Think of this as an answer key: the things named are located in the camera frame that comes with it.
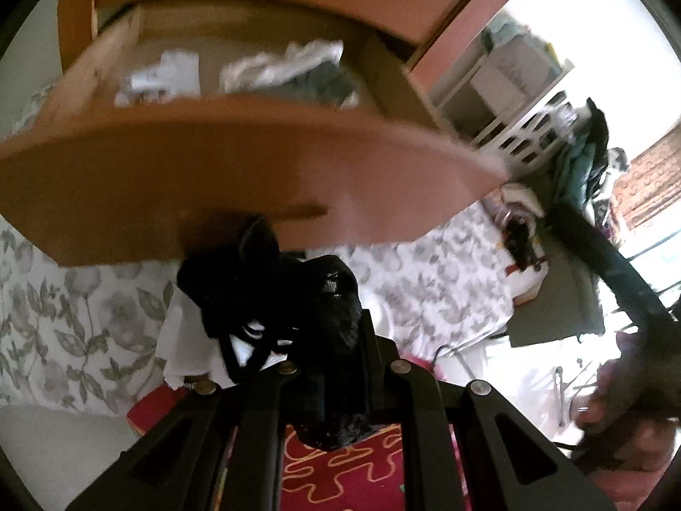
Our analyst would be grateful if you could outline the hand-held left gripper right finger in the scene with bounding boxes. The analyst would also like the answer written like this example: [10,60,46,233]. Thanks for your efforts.
[361,310,619,511]

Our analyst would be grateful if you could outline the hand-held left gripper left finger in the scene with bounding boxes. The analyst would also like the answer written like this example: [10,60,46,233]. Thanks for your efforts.
[66,359,326,511]

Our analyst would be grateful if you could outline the white smooth garment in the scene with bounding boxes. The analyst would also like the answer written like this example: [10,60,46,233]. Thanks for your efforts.
[156,290,299,390]

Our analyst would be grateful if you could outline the black underwear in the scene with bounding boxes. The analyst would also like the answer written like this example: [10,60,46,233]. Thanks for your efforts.
[177,215,384,451]

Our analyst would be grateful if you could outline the grey underwear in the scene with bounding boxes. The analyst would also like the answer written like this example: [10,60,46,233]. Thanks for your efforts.
[277,61,363,110]

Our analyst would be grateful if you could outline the white ruffled underwear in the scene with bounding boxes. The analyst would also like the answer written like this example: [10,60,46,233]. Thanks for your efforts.
[219,40,346,94]

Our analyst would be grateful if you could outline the white cloth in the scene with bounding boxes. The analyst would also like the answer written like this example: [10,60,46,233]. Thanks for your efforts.
[114,50,202,106]

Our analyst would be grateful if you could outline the person's right hand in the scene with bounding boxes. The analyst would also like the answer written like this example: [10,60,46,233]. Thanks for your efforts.
[577,371,681,473]

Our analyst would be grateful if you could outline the olive green cushion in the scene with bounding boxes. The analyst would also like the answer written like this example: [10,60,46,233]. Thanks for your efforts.
[508,253,604,337]

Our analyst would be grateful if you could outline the red floral blanket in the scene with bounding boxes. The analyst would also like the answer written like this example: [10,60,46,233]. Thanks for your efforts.
[128,383,469,511]

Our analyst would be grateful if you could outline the brown patterned cloth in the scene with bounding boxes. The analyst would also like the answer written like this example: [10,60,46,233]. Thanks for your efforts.
[609,133,681,232]

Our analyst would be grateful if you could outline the black fuzzy object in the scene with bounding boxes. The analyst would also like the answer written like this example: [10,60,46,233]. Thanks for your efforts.
[503,221,538,272]

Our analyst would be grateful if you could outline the teal jacket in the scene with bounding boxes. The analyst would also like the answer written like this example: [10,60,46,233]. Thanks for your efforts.
[553,97,612,224]

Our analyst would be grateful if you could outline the grey floral bed sheet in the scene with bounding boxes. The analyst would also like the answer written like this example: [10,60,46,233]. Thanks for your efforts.
[0,181,533,419]

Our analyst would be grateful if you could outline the white cutout rack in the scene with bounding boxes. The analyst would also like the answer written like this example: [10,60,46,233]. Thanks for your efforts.
[430,26,578,167]

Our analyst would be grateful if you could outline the white cardboard box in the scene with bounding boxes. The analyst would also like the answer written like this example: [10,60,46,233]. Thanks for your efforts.
[471,45,559,104]

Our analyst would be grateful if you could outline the teal cloth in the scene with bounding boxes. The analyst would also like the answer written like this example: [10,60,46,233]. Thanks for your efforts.
[479,16,530,49]

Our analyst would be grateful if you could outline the wooden nightstand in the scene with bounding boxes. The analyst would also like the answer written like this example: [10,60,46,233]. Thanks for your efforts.
[56,0,549,91]

